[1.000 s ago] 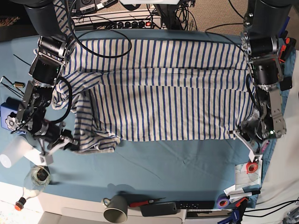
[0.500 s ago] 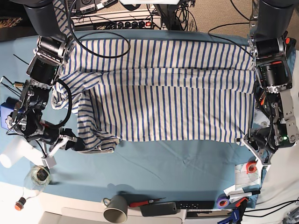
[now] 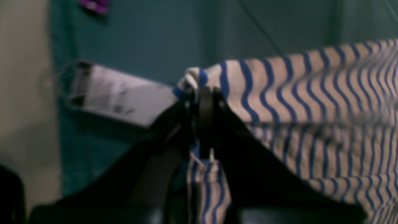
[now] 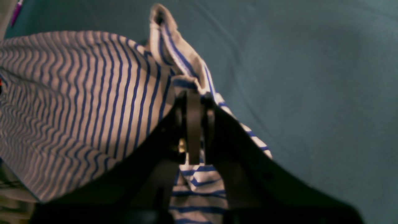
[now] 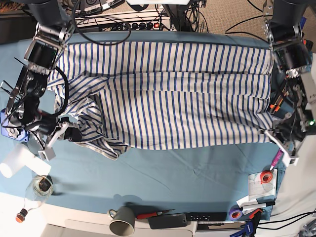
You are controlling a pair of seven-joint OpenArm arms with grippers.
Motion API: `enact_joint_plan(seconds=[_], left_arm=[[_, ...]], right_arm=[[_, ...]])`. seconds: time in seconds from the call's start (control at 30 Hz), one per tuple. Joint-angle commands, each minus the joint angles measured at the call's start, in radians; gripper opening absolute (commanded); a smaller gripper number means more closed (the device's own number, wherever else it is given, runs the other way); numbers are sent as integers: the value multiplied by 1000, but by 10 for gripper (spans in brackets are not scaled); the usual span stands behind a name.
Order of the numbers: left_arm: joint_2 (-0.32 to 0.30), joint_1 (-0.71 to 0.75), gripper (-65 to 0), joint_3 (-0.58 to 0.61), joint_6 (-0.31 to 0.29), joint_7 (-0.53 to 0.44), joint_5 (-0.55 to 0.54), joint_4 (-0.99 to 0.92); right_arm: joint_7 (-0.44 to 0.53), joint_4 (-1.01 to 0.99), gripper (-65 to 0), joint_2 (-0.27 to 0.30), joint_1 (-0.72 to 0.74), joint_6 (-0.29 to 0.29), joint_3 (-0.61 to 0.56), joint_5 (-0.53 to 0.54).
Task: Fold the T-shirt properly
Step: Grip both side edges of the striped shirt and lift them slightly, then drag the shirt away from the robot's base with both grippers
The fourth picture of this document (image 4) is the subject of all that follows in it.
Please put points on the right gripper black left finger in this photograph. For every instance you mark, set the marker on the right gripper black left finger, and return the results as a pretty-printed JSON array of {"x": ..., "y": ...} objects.
[{"x": 136, "y": 191}]

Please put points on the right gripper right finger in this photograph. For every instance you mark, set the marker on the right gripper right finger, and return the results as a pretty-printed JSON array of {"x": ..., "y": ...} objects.
[{"x": 258, "y": 190}]

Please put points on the blue white striped T-shirt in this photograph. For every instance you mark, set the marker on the blue white striped T-shirt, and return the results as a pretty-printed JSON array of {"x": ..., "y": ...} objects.
[{"x": 74, "y": 104}]

